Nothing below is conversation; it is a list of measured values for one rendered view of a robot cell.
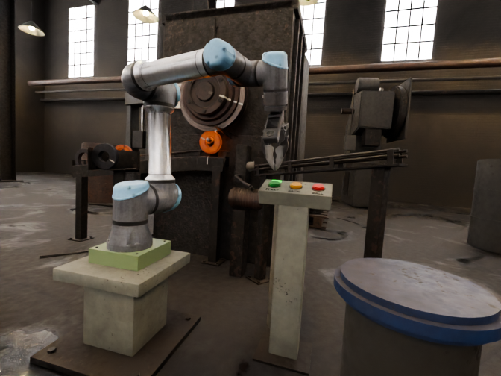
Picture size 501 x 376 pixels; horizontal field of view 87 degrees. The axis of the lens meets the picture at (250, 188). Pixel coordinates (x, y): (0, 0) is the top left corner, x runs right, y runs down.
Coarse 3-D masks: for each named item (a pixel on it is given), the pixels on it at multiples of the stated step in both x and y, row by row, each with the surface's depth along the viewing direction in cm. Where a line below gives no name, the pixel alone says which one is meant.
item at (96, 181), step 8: (88, 144) 384; (96, 144) 384; (96, 176) 387; (104, 176) 391; (112, 176) 398; (88, 184) 388; (96, 184) 388; (104, 184) 392; (112, 184) 399; (88, 192) 389; (96, 192) 389; (104, 192) 393; (112, 192) 400; (88, 200) 390; (96, 200) 390; (104, 200) 394; (112, 200) 401
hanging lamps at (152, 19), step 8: (304, 0) 583; (312, 0) 578; (144, 8) 652; (136, 16) 681; (144, 16) 691; (152, 16) 690; (24, 24) 763; (32, 24) 775; (32, 32) 808; (40, 32) 808
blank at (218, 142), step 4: (204, 132) 178; (208, 132) 178; (212, 132) 177; (204, 136) 179; (208, 136) 178; (212, 136) 177; (216, 136) 176; (220, 136) 178; (200, 140) 180; (204, 140) 179; (216, 140) 176; (220, 140) 176; (200, 144) 180; (204, 144) 179; (216, 144) 177; (220, 144) 176; (204, 148) 179; (208, 148) 178; (212, 148) 178; (216, 148) 177; (208, 152) 179; (212, 152) 178
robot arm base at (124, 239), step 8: (120, 224) 89; (128, 224) 90; (136, 224) 91; (144, 224) 94; (112, 232) 91; (120, 232) 89; (128, 232) 90; (136, 232) 91; (144, 232) 93; (112, 240) 89; (120, 240) 89; (128, 240) 89; (136, 240) 91; (144, 240) 92; (152, 240) 98; (112, 248) 89; (120, 248) 88; (128, 248) 89; (136, 248) 90; (144, 248) 92
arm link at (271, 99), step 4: (280, 92) 86; (284, 92) 81; (264, 96) 83; (268, 96) 81; (272, 96) 81; (276, 96) 80; (280, 96) 81; (284, 96) 81; (264, 100) 83; (268, 100) 82; (272, 100) 81; (276, 100) 81; (280, 100) 81; (284, 100) 82; (264, 104) 84; (268, 104) 82; (272, 104) 82; (276, 104) 81; (280, 104) 82; (284, 104) 82
